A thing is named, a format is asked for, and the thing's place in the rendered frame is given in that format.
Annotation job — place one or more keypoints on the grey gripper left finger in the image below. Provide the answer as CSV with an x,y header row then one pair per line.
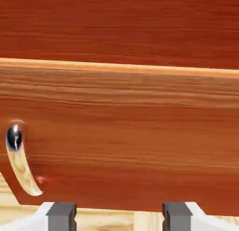
x,y
60,218

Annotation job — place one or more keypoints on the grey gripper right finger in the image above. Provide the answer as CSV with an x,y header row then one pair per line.
x,y
177,218

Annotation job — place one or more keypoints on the red-brown wooden cabinet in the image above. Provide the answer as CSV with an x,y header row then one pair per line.
x,y
119,67

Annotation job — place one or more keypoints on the plain red-brown door front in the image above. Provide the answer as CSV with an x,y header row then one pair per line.
x,y
119,25

